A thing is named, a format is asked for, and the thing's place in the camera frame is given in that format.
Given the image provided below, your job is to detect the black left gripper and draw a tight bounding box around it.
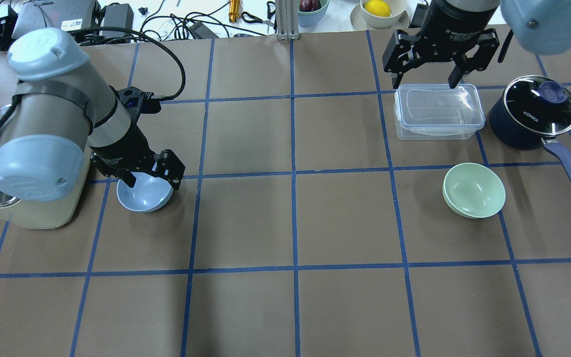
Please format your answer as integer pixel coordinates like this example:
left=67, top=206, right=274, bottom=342
left=91, top=126, right=186, bottom=191

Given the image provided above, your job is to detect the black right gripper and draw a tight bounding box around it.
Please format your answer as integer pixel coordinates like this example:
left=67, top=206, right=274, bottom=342
left=383, top=0, right=500, bottom=90

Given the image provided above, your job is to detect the green bowl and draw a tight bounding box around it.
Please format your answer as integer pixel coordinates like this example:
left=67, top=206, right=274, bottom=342
left=442, top=162, right=506, bottom=219

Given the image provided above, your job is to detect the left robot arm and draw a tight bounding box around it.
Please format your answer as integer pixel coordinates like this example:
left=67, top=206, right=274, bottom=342
left=0, top=27, right=185, bottom=229

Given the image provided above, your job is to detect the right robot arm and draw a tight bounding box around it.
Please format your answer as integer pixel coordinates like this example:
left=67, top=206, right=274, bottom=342
left=382, top=0, right=571, bottom=89

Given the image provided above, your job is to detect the white bowl with lemon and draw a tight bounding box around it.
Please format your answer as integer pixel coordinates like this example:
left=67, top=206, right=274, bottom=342
left=350, top=0, right=409, bottom=30

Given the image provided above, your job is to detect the light blue bowl with fruit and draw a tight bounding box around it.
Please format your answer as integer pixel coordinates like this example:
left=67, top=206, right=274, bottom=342
left=297, top=0, right=330, bottom=27

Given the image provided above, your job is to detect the clear plastic lidded container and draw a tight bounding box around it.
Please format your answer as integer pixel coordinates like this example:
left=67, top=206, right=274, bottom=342
left=394, top=84, right=486, bottom=140

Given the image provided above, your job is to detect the yellow lemon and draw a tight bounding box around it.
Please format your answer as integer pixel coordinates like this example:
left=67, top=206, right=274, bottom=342
left=363, top=0, right=392, bottom=17

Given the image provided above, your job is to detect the dark blue saucepan with lid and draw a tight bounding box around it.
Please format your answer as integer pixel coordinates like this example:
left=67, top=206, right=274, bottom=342
left=486, top=75, right=571, bottom=181

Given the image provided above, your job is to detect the black power adapter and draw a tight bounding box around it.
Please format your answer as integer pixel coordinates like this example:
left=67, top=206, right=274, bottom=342
left=99, top=3, right=134, bottom=38

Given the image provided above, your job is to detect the grey device box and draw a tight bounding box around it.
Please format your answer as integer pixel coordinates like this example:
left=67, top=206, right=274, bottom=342
left=11, top=0, right=101, bottom=39

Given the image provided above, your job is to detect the brass cylinder tool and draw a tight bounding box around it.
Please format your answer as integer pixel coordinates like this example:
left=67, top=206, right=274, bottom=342
left=228, top=0, right=242, bottom=23

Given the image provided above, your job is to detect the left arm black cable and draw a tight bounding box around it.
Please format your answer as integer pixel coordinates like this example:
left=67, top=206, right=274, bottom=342
left=0, top=27, right=187, bottom=149

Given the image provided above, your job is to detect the aluminium frame post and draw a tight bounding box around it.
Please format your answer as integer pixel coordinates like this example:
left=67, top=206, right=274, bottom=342
left=275, top=0, right=300, bottom=41

